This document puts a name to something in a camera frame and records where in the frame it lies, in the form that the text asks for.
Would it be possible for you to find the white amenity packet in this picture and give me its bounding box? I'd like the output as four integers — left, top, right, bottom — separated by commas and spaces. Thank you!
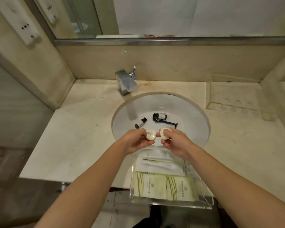
179, 157, 198, 178

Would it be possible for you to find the clear acrylic tray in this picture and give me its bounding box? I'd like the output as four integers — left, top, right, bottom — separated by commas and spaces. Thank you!
129, 149, 215, 210

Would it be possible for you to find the chrome faucet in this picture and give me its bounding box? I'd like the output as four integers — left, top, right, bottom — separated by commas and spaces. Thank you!
115, 66, 138, 97

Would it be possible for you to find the round soap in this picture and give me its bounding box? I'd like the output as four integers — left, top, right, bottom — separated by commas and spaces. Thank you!
145, 129, 156, 141

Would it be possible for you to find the wall mirror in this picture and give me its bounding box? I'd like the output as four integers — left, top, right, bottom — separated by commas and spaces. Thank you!
24, 0, 285, 46

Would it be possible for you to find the blue disposable razor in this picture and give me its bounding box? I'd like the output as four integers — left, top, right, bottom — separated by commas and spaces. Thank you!
157, 120, 179, 129

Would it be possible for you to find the cream packet with green stripes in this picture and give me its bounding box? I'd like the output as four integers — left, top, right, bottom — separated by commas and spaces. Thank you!
166, 175, 200, 202
135, 171, 168, 200

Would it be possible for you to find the white toothbrush packet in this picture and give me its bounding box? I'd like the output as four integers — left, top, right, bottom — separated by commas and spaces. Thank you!
135, 151, 181, 175

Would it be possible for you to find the small dark toiletry bottle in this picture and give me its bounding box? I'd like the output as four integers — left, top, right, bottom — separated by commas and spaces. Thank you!
134, 118, 147, 129

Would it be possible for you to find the white sink basin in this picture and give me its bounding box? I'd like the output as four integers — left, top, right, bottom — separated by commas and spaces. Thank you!
111, 92, 210, 155

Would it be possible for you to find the oval soap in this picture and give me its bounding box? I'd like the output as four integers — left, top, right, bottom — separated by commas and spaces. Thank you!
159, 127, 173, 140

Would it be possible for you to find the person's left forearm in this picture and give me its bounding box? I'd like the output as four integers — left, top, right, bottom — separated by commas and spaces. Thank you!
34, 146, 129, 228

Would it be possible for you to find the person's right forearm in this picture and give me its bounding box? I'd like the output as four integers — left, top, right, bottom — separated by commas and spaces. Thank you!
185, 144, 285, 228

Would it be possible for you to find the white wall socket panel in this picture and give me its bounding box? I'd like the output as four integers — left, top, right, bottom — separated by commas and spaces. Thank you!
0, 0, 41, 46

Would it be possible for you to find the person's right hand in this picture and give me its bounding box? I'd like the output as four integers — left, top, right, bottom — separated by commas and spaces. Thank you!
156, 128, 193, 159

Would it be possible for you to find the person's left hand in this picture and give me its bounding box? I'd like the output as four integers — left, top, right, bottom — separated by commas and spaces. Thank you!
119, 129, 155, 155

